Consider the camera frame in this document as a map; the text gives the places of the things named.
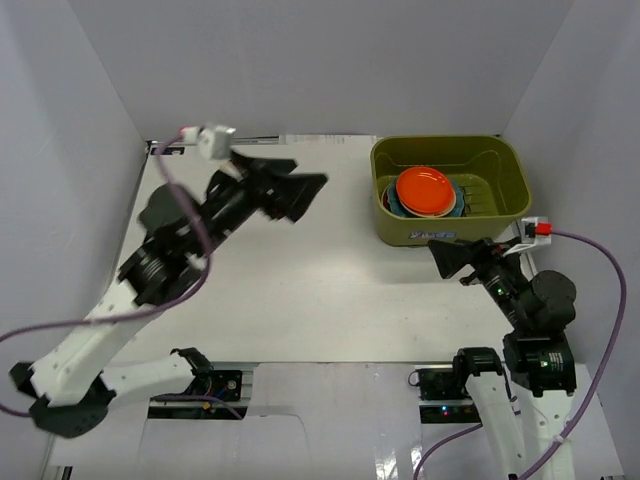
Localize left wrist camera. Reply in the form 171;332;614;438
179;124;236;161

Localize cream plate with calligraphy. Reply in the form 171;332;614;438
398;186;455;218

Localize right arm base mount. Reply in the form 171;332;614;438
407;364;480;425

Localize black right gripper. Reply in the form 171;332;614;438
426;236;530;330

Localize blue patterned small plate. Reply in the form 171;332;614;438
393;179;465;218

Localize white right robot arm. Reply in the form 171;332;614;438
427;238;577;479

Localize orange plate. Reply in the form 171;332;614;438
395;166;456;217

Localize teal scalloped plate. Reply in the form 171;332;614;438
381;177;466;218

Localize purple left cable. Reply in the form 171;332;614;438
0;130;246;420

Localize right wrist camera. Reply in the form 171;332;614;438
504;216;553;256

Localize red plate with teal flower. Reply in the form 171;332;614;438
381;182;396;213

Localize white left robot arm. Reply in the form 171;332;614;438
9;151;328;439

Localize olive green plastic bin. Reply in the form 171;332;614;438
370;135;533;247

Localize dark label sticker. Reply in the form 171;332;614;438
149;146;185;156

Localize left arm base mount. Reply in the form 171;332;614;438
148;369;247;421

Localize white papers at back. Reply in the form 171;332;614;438
278;134;378;146

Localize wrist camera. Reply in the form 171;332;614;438
179;124;236;161
504;216;553;256

